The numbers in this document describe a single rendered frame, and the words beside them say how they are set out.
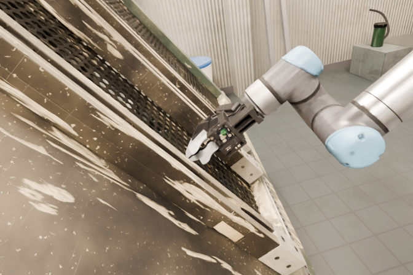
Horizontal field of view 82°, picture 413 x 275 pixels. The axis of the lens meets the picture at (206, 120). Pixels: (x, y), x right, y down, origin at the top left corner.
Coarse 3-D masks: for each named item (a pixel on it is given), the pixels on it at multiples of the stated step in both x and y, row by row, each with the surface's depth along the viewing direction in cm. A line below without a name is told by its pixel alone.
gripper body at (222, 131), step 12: (240, 96) 52; (240, 108) 53; (252, 108) 48; (216, 120) 54; (228, 120) 52; (240, 120) 48; (252, 120) 51; (216, 132) 51; (228, 132) 51; (240, 132) 51; (216, 144) 52; (228, 144) 51; (240, 144) 52; (228, 156) 52
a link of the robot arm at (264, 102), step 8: (256, 80) 51; (248, 88) 51; (256, 88) 49; (264, 88) 48; (248, 96) 50; (256, 96) 49; (264, 96) 48; (272, 96) 48; (256, 104) 49; (264, 104) 49; (272, 104) 49; (280, 104) 50; (264, 112) 50
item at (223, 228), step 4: (220, 224) 52; (224, 224) 52; (216, 228) 52; (220, 228) 53; (224, 228) 53; (228, 228) 53; (232, 228) 53; (224, 232) 53; (228, 232) 54; (232, 232) 54; (236, 232) 54; (228, 236) 54; (232, 236) 54; (236, 236) 55; (240, 236) 55; (232, 240) 55; (236, 240) 55
